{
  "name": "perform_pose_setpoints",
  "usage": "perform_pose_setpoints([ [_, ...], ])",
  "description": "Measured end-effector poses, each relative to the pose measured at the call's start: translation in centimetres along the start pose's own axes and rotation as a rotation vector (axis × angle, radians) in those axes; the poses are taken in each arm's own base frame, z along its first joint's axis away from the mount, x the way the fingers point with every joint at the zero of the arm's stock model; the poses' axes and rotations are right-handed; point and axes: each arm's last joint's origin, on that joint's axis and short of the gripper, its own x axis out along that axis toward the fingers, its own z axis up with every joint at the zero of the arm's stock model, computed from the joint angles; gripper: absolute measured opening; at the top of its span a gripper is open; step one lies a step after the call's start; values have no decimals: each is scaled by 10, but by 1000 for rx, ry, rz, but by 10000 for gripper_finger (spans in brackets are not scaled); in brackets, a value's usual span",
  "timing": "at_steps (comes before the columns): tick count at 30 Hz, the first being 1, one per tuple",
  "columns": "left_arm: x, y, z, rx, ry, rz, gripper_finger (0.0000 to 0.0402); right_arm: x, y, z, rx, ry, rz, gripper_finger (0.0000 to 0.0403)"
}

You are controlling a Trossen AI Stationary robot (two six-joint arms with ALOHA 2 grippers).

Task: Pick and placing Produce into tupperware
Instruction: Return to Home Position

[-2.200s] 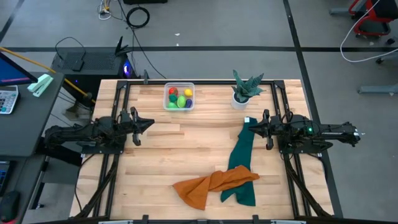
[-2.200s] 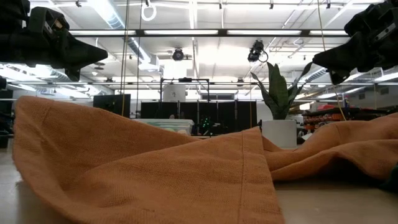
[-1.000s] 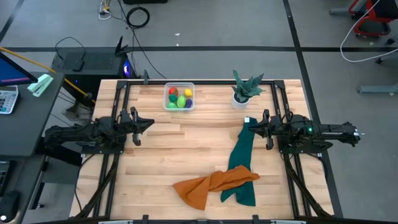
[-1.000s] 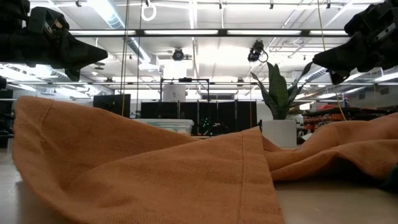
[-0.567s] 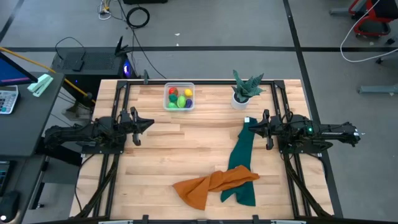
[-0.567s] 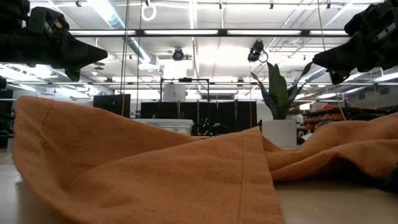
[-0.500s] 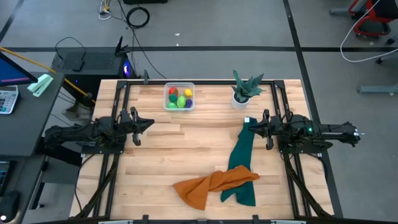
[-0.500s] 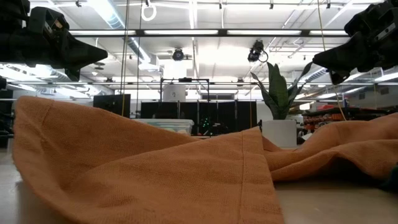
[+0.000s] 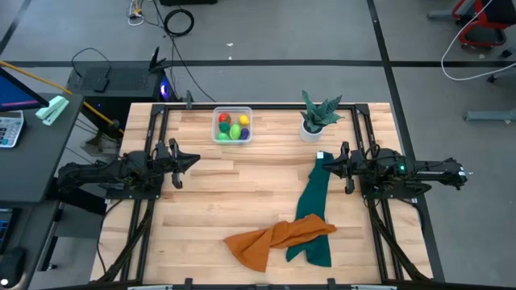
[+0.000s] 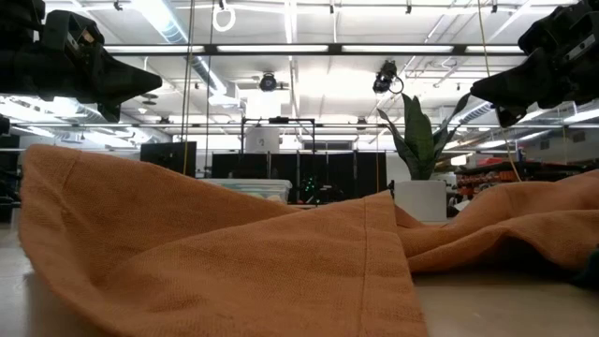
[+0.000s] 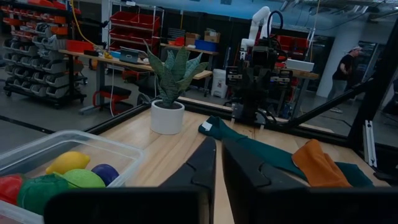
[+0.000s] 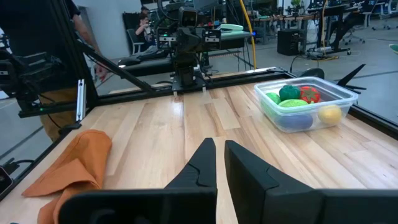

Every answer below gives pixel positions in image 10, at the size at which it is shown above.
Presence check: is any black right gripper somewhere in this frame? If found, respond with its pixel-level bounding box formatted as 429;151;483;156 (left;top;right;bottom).
470;45;599;128

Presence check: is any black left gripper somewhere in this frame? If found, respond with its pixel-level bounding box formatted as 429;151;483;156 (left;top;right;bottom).
0;43;164;125

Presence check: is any clear plastic tupperware container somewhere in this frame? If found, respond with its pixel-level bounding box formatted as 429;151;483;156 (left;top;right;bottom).
199;177;294;206

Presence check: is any shelf with orange bins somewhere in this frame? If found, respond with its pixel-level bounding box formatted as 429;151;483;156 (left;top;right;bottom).
456;156;599;198

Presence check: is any black cabinet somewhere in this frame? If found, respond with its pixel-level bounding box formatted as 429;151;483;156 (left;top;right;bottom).
139;141;197;178

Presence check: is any snake plant in white pot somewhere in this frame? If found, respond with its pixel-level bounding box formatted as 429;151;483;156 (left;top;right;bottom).
376;91;474;224

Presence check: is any white box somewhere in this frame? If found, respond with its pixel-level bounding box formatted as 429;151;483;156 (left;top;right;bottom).
244;126;281;154

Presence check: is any black partition panel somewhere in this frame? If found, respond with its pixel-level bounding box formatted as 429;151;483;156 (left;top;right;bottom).
211;152;389;205

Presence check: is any orange cloth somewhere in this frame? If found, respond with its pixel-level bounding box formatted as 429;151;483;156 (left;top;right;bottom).
18;142;599;337

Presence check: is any yellow hose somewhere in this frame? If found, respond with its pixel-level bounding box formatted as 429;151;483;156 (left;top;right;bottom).
475;0;522;183

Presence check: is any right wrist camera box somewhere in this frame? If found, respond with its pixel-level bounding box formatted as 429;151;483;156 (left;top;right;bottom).
518;1;592;65

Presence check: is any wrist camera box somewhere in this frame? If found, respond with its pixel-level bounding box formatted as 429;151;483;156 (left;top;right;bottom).
518;1;592;65
40;9;105;53

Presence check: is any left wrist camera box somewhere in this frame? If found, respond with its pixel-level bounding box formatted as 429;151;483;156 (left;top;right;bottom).
40;9;105;53

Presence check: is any silver ventilation duct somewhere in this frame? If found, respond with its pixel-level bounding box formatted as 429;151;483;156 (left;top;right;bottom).
130;0;235;107

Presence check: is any white cable ring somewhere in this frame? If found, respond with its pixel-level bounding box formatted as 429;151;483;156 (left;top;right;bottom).
212;0;237;33

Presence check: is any black overhead camera with cable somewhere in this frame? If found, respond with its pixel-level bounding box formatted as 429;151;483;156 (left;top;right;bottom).
372;59;404;95

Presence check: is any round black ceiling camera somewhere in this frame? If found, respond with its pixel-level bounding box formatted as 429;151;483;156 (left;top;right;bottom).
258;71;279;94

